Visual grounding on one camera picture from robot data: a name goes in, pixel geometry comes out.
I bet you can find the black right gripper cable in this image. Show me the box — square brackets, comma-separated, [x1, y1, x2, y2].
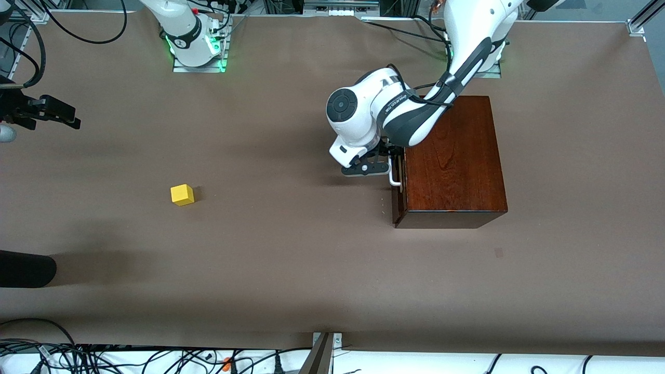
[0, 0, 48, 90]

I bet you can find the aluminium frame bracket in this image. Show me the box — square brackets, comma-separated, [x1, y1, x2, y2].
[299, 332, 344, 374]

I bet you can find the black cylindrical object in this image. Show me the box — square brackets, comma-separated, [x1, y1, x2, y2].
[0, 250, 57, 288]

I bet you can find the dark brown wooden cabinet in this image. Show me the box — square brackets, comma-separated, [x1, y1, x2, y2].
[392, 95, 509, 230]

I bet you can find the yellow cube block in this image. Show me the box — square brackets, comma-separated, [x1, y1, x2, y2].
[170, 184, 195, 207]

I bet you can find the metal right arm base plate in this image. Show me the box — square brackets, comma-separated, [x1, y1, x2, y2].
[172, 15, 230, 74]

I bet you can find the black looped floor cable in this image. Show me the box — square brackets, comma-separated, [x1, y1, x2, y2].
[0, 317, 79, 374]

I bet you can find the aluminium edge rail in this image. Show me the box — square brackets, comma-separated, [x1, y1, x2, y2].
[0, 21, 33, 107]

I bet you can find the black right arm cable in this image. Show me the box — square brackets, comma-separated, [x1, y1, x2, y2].
[41, 0, 128, 45]

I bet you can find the black cable on tabletop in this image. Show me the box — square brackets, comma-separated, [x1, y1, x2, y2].
[363, 15, 454, 54]

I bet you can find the light wood drawer white handle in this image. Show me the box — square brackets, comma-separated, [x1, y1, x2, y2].
[388, 150, 409, 225]

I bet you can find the aluminium corner profile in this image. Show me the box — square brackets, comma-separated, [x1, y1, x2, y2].
[626, 0, 665, 36]

